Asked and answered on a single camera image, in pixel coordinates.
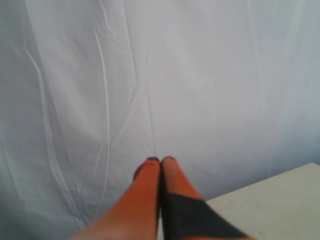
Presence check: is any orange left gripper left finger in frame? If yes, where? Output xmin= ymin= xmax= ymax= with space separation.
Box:
xmin=70 ymin=157 xmax=161 ymax=240

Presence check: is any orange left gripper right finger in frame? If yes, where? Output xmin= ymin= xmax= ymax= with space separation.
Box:
xmin=160 ymin=156 xmax=252 ymax=240

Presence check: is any white backdrop sheet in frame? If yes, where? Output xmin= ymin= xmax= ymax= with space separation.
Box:
xmin=0 ymin=0 xmax=320 ymax=240

